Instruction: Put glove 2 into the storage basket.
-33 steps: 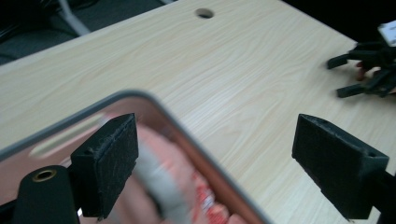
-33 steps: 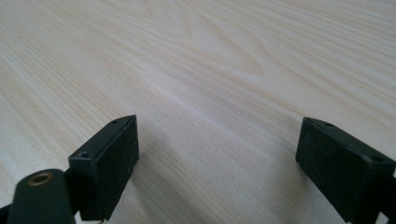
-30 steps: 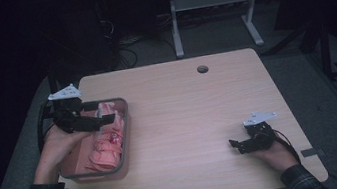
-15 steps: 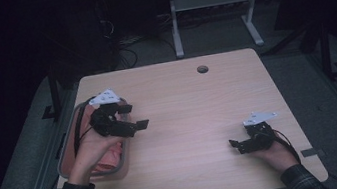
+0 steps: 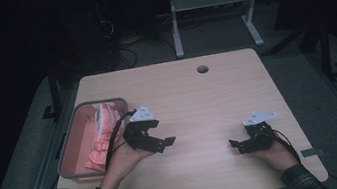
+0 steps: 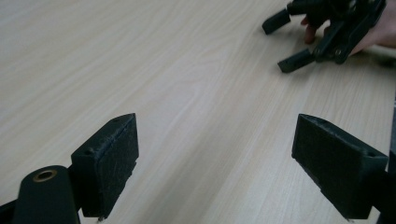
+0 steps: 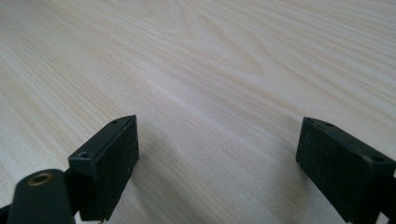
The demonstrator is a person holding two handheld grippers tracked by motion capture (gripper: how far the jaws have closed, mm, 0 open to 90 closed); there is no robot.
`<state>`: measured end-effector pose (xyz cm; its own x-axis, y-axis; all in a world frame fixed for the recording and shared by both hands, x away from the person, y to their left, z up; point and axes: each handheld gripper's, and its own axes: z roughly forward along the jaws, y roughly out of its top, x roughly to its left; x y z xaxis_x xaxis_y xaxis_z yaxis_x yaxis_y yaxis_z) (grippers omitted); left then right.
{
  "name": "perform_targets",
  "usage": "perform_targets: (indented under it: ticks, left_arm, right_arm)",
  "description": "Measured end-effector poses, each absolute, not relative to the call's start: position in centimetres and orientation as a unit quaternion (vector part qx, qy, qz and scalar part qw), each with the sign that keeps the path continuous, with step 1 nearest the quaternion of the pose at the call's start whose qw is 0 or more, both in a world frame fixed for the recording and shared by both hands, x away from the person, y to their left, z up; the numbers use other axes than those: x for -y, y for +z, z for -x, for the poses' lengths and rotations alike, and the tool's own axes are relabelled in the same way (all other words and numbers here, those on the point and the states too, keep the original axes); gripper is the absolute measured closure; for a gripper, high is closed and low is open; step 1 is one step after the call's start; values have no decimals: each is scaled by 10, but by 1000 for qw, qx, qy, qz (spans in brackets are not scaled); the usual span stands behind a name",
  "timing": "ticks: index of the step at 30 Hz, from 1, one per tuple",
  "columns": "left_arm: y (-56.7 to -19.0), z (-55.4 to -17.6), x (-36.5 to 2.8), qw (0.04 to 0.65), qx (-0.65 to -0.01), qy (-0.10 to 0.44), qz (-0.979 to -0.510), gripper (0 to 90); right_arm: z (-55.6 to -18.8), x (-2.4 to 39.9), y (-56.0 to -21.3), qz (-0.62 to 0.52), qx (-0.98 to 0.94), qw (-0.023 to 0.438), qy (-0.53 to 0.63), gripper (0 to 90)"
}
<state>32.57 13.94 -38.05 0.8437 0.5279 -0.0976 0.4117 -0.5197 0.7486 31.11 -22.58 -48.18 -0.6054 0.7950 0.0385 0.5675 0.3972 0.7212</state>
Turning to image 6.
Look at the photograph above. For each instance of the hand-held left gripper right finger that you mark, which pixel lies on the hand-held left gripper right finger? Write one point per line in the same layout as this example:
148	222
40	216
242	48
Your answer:
337	168

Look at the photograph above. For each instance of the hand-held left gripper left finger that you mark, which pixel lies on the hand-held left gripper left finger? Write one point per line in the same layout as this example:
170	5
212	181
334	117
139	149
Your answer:
109	166

